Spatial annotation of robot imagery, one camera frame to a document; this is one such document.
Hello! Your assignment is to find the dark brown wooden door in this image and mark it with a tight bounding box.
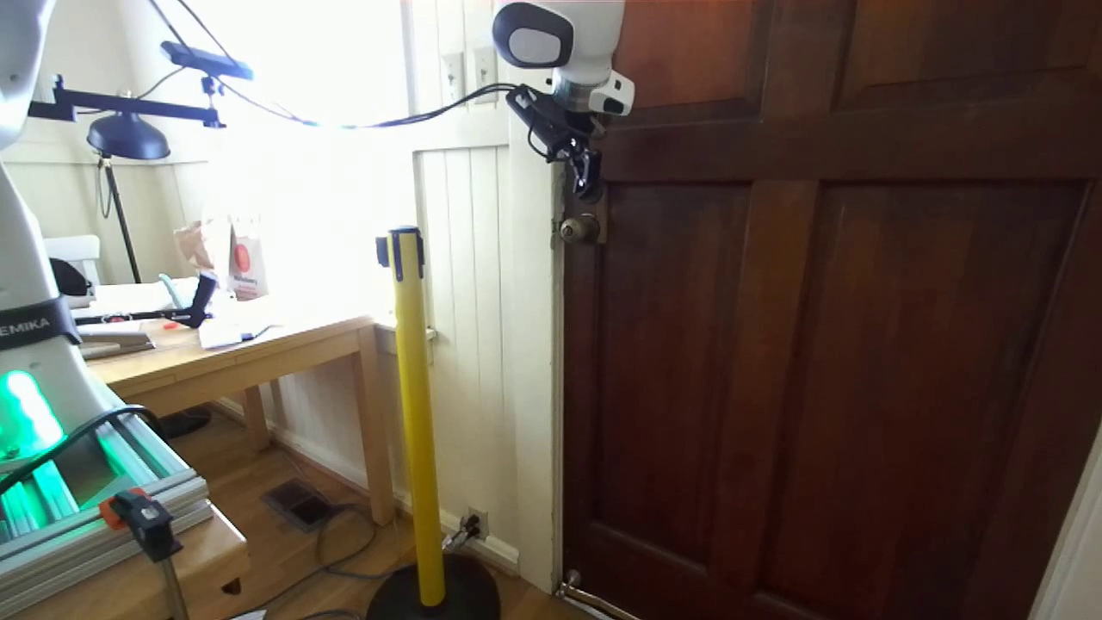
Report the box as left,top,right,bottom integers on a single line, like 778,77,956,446
562,0,1102,620

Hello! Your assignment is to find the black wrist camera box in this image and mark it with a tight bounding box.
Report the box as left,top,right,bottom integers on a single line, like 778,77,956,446
501,84,579,138

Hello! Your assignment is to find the white wall outlet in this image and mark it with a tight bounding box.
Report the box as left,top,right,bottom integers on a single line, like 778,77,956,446
459,504,494,544

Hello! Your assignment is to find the black desk stand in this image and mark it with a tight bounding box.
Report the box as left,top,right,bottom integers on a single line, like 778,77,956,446
167,272,221,331

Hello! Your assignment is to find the light wooden desk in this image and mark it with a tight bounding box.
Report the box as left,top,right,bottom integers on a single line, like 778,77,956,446
81,311,400,527

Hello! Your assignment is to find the red white carton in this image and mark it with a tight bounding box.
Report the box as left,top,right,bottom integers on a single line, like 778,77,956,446
221,221,274,302

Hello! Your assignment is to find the thin black floor cable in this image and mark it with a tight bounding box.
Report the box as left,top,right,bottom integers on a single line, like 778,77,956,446
233,504,476,617

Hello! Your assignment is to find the robot table with aluminium plate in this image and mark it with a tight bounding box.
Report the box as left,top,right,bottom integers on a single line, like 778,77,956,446
0,366,252,620

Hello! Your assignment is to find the orange black clamp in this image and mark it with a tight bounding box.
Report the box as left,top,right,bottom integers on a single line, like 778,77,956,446
101,488,192,620

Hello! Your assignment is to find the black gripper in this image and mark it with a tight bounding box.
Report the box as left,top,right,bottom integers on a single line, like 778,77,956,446
526,99,610,207

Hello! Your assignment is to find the upright yellow stanchion post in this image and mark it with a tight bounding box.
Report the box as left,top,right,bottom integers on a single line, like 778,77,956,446
363,225,501,620

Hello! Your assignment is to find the thick black wrist cable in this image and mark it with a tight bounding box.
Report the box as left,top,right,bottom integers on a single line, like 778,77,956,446
216,73,526,133

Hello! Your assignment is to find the black desk lamp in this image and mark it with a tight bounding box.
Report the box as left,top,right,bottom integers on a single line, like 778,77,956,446
81,107,174,287

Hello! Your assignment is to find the white paper stack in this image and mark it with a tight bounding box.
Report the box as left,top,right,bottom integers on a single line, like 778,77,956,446
66,275,186,327

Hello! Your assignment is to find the brass door knob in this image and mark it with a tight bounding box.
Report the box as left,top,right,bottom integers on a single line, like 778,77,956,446
554,207,610,251

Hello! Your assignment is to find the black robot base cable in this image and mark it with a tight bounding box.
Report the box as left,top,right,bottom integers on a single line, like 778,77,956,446
0,402,157,493

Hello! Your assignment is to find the dark floor vent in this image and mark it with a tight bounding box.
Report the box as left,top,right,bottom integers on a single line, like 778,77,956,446
258,476,340,531

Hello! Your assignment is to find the white panelled door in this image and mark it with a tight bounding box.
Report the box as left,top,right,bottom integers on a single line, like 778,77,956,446
404,0,570,597

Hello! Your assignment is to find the black camera boom stand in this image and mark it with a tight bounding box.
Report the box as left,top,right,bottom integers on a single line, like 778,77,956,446
28,73,226,130

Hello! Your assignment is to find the black stereo camera bar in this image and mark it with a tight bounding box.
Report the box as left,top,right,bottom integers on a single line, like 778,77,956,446
157,39,258,84

